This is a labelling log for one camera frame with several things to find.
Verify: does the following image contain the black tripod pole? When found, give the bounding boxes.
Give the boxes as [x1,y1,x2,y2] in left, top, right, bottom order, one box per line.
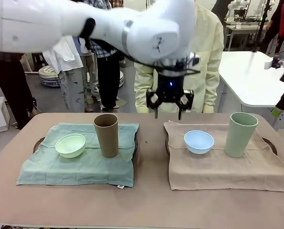
[251,0,274,53]

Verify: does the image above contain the person in black clothes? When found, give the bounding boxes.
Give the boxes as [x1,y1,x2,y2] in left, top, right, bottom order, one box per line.
[260,9,284,55]

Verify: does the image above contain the pale green bowl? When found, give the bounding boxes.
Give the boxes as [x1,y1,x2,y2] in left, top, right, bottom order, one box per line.
[55,133,86,159]

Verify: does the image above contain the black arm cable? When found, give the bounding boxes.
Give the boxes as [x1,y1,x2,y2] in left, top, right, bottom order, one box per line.
[113,46,201,75]

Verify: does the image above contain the pale green tall cup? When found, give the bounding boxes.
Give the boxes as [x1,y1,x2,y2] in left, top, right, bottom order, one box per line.
[224,112,259,159]

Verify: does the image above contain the teal cloth mat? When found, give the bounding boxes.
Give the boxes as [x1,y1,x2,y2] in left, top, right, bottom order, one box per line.
[15,122,140,189]

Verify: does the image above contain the dark brown tray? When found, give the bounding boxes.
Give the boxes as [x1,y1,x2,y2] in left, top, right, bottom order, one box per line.
[32,132,140,189]
[165,136,278,157]

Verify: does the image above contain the brown tall cup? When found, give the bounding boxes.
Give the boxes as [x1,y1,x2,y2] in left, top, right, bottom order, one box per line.
[93,114,119,159]

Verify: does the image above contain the light blue bowl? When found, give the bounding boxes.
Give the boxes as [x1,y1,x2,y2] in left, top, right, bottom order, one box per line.
[183,130,215,155]

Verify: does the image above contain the white table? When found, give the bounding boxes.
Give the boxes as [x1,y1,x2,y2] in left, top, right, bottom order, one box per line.
[217,51,284,131]

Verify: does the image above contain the white round woven pouf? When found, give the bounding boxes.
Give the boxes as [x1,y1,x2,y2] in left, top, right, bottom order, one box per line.
[118,70,126,88]
[38,66,61,88]

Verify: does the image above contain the white background desk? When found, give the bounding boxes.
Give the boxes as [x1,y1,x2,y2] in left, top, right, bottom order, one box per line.
[224,16,264,52]

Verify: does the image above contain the person in yellow shirt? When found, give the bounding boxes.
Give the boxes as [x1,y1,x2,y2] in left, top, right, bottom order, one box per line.
[134,0,225,114]

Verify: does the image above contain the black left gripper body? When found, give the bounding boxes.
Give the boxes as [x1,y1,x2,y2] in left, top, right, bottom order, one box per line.
[156,69,186,104]

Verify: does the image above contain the person in plaid shirt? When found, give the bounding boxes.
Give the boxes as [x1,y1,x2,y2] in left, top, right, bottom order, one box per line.
[88,0,124,110]

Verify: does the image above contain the person in dark patterned top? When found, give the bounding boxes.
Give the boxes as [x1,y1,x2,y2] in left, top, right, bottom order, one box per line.
[0,50,36,131]

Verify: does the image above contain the person in white coat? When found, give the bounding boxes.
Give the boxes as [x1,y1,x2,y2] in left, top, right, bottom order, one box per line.
[42,35,88,113]

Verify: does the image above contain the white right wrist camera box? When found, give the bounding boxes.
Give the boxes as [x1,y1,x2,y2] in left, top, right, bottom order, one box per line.
[264,56,284,70]

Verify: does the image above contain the beige cloth mat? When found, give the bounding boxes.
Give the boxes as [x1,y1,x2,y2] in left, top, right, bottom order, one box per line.
[163,120,284,192]

